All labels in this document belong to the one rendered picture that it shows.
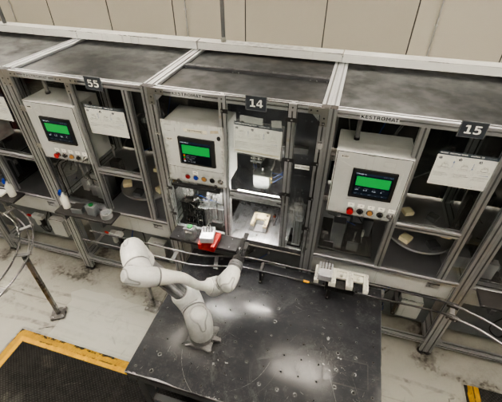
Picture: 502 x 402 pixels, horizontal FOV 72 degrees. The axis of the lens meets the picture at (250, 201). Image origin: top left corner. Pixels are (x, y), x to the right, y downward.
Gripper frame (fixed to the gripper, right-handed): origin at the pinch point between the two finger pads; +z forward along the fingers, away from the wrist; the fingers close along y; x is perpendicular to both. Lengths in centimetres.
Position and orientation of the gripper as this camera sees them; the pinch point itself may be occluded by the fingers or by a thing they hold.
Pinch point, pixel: (246, 240)
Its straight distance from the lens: 236.1
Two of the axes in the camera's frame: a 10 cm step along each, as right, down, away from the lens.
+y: 0.0, -7.8, -6.3
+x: -9.6, -1.8, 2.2
